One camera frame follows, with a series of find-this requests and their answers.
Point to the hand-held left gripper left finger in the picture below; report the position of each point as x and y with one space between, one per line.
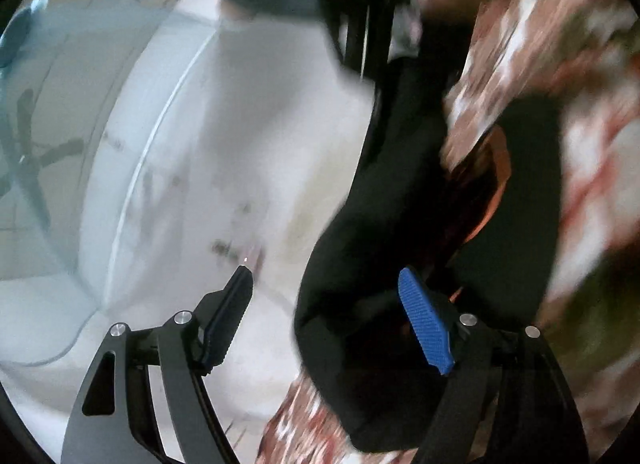
227 319

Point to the black star-shaped stand base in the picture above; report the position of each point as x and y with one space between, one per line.
30 159

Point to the black garment with orange print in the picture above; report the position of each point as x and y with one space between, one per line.
390 224

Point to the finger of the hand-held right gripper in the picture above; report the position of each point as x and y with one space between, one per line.
375 19

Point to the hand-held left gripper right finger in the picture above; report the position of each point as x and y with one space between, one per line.
425 324

